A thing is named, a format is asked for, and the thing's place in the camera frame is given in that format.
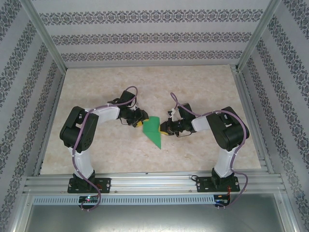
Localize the green paper sheet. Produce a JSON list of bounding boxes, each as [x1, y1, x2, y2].
[[142, 116, 162, 148]]

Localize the grey sheet metal panel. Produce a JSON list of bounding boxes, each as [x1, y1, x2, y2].
[[14, 193, 297, 232]]

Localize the aluminium mounting rail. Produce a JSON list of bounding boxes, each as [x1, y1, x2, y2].
[[23, 169, 288, 194]]

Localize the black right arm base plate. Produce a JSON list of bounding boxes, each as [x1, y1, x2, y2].
[[196, 176, 241, 193]]

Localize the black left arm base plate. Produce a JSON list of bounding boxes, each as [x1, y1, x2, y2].
[[67, 177, 112, 194]]

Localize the slotted grey cable duct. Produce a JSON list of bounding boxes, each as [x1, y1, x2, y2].
[[32, 195, 215, 205]]

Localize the aluminium side rail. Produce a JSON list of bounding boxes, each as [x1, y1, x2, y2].
[[32, 70, 66, 176], [230, 64, 275, 174]]

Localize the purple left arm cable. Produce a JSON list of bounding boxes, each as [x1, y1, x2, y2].
[[71, 86, 138, 213]]

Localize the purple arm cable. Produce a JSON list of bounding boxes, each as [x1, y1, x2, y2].
[[170, 92, 251, 211], [71, 86, 138, 213]]

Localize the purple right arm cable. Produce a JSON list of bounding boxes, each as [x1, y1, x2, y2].
[[170, 92, 251, 211]]

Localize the aluminium frame post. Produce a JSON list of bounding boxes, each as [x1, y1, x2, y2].
[[235, 0, 283, 72], [20, 0, 67, 71]]

